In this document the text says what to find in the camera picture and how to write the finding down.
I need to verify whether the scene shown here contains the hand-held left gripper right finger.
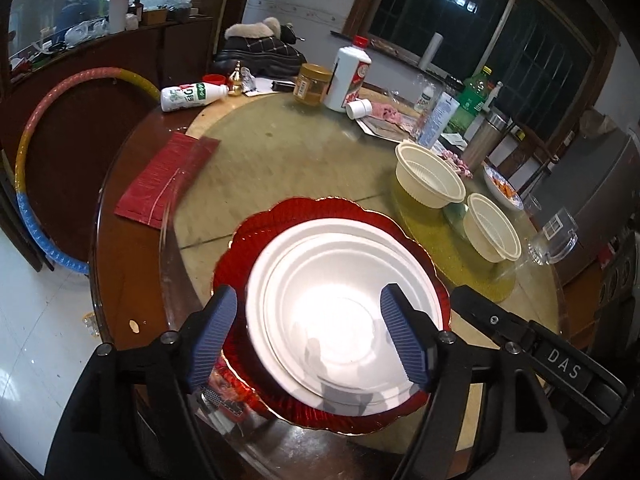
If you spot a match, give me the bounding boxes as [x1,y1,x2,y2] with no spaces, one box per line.
[380,282,571,480]

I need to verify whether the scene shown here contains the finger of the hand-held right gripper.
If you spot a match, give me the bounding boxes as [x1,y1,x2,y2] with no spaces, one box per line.
[450,285,538,361]

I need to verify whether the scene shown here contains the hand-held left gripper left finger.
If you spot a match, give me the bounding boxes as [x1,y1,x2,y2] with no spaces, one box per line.
[47,285,238,480]

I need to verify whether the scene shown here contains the white foam bowl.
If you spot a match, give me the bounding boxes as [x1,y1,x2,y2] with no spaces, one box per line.
[245,218,446,417]
[262,232,436,401]

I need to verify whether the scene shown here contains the cream ribbed plastic bowl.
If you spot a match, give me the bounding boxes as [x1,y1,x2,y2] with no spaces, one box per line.
[462,192,522,263]
[395,141,467,209]

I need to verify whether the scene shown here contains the gold glitter round mat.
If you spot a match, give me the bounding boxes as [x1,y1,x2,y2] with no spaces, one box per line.
[392,180,518,303]

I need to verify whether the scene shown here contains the clear glass cup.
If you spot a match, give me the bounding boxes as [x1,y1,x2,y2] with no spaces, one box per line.
[527,210,581,266]

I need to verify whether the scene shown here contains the blue-rimmed dish with food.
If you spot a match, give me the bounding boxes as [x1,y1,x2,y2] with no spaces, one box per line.
[482,162,525,211]

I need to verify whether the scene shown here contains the grey cabinet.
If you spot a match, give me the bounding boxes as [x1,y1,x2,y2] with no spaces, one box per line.
[517,127,640,286]

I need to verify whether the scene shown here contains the pink floral packet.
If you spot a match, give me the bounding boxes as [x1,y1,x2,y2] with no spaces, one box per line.
[440,147,473,178]

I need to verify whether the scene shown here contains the red striped flat packet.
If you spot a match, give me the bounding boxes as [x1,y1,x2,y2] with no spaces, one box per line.
[114,133,222,230]

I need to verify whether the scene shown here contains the wooden chair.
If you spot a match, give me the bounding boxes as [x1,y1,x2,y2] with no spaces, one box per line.
[497,120,561,196]

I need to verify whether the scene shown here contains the stainless steel tumbler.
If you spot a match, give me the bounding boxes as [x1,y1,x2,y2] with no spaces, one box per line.
[462,112,508,166]

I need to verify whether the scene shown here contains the white blue carton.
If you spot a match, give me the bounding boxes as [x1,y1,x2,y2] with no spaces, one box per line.
[417,91,461,148]

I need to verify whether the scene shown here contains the multicolour hula hoop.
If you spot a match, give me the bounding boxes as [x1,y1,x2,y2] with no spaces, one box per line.
[15,66,162,276]

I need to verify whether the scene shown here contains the green soda bottle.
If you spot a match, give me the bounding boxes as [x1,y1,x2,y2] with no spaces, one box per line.
[450,66,493,133]

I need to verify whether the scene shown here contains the pink raw meat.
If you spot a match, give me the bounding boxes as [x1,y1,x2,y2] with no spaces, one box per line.
[370,101,406,126]

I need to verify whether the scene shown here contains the dark wooden sideboard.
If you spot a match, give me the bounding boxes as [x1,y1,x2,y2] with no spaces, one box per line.
[0,17,216,271]

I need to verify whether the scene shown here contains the white milk drink bottle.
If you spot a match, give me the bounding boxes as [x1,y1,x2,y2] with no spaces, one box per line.
[160,81,232,113]

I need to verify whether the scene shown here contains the small gold bottle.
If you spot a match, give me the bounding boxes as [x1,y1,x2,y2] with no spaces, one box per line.
[227,60,247,97]

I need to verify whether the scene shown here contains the white liquor bottle red cap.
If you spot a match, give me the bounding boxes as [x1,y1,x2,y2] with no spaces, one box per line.
[324,35,373,113]

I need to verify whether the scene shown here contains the brown spread jar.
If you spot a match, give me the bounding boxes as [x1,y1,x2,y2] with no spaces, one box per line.
[293,63,334,107]

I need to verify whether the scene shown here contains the white paper roll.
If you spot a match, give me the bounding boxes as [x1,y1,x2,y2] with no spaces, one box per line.
[417,32,445,72]

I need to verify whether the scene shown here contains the black padded jacket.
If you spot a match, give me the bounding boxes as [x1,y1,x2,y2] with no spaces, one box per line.
[215,16,308,78]

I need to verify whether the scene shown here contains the dark framed window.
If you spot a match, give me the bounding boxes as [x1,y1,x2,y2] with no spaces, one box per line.
[367,0,608,106]

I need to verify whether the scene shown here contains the white tumbler green handle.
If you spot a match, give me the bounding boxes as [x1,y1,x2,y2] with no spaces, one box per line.
[102,0,132,35]

